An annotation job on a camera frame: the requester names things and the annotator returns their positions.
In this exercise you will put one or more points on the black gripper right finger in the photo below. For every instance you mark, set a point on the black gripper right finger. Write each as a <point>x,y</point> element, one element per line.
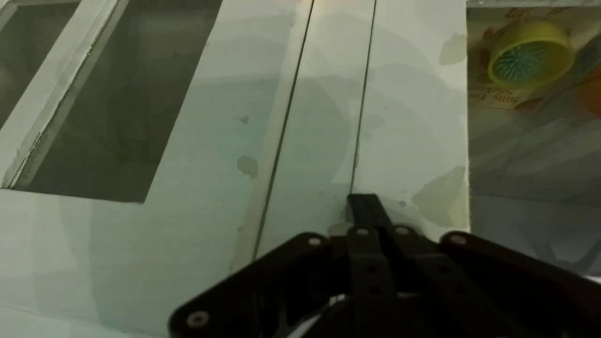
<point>475,282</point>

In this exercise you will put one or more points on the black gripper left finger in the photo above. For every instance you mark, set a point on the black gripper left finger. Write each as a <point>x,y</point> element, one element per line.
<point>282,274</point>

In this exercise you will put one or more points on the white cupboard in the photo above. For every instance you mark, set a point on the white cupboard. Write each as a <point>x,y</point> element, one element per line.
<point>319,124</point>

